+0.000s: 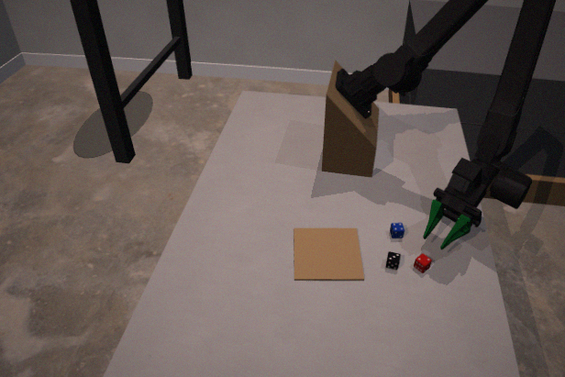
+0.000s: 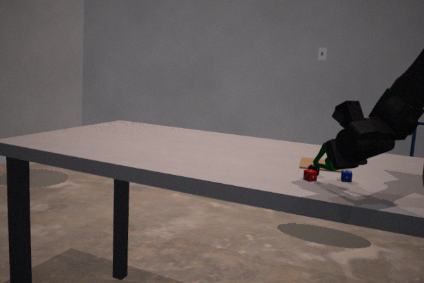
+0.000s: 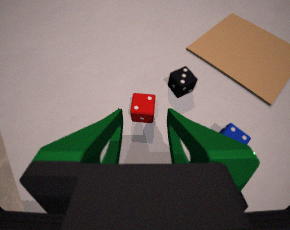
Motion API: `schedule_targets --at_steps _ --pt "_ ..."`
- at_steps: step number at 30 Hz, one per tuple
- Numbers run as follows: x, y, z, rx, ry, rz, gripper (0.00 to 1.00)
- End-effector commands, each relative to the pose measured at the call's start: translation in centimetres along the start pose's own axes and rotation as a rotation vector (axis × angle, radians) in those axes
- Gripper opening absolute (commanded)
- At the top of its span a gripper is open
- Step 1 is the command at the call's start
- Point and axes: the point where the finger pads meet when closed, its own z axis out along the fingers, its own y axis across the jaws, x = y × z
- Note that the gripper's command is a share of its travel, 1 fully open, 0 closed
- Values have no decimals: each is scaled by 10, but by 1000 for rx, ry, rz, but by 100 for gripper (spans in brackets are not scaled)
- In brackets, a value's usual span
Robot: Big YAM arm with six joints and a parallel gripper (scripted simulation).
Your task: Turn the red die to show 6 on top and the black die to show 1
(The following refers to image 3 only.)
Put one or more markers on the blue die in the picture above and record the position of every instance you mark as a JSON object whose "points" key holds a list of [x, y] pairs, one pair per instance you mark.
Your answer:
{"points": [[234, 132]]}

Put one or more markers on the black die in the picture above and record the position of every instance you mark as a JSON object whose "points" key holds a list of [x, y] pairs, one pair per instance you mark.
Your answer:
{"points": [[182, 81]]}

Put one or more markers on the red die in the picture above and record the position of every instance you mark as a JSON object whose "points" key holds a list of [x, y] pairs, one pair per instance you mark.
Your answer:
{"points": [[142, 108]]}

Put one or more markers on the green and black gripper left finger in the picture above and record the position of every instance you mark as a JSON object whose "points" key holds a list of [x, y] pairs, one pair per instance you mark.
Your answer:
{"points": [[86, 144]]}

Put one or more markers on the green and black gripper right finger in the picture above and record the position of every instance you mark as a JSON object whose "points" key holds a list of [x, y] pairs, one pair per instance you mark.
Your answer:
{"points": [[208, 146]]}

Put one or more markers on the tan flat mat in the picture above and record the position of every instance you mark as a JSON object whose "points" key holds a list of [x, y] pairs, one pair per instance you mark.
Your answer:
{"points": [[250, 56]]}

